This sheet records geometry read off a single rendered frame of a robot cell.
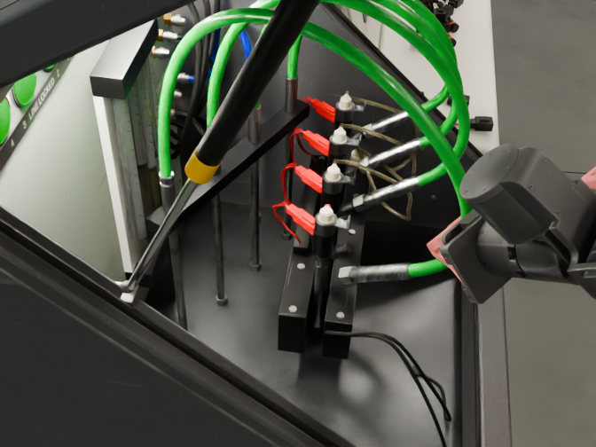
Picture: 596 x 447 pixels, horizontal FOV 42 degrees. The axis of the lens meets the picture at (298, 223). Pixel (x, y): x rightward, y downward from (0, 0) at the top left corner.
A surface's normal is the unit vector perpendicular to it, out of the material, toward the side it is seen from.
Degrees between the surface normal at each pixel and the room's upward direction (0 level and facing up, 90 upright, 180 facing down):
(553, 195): 41
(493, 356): 0
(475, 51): 0
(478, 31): 0
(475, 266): 49
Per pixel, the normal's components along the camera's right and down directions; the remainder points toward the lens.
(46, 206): 0.99, 0.12
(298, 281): 0.04, -0.71
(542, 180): 0.43, -0.17
